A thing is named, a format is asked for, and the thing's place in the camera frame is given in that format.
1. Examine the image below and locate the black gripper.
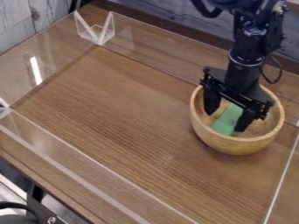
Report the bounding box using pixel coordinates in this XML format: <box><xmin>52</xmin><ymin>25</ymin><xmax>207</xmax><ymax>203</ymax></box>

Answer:
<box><xmin>201</xmin><ymin>56</ymin><xmax>275</xmax><ymax>132</ymax></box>

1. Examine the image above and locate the green rectangular stick block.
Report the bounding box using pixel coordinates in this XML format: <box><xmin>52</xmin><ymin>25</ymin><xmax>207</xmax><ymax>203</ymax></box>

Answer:
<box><xmin>210</xmin><ymin>103</ymin><xmax>243</xmax><ymax>136</ymax></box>

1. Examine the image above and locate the wooden bowl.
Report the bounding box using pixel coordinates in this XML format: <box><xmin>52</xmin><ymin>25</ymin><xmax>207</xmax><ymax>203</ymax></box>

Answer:
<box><xmin>190</xmin><ymin>86</ymin><xmax>286</xmax><ymax>156</ymax></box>

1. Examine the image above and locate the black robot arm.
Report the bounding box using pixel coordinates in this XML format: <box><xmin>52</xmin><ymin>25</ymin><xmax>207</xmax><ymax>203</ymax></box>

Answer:
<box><xmin>191</xmin><ymin>0</ymin><xmax>287</xmax><ymax>132</ymax></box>

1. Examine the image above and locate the clear acrylic enclosure wall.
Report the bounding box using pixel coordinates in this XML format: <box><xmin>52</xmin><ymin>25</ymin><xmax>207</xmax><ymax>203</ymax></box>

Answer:
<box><xmin>0</xmin><ymin>12</ymin><xmax>299</xmax><ymax>224</ymax></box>

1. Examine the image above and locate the clear acrylic corner bracket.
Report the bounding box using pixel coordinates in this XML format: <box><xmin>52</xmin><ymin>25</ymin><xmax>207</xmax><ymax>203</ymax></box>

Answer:
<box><xmin>74</xmin><ymin>10</ymin><xmax>116</xmax><ymax>46</ymax></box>

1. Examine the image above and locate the black table leg frame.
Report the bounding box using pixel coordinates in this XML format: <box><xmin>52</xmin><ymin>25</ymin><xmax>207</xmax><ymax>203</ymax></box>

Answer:
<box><xmin>27</xmin><ymin>185</ymin><xmax>68</xmax><ymax>224</ymax></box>

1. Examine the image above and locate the black cable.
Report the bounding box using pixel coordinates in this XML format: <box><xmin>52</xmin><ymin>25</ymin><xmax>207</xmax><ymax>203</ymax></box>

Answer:
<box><xmin>0</xmin><ymin>199</ymin><xmax>30</xmax><ymax>214</ymax></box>

